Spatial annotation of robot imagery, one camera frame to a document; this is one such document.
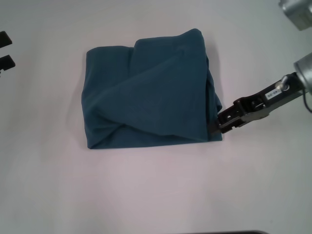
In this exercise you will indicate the teal blue printed t-shirt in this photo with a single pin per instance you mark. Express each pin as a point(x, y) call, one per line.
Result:
point(146, 97)

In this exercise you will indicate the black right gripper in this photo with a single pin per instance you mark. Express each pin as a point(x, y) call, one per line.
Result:
point(273, 103)

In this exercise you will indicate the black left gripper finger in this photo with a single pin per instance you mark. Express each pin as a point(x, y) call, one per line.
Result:
point(7, 63)
point(5, 39)

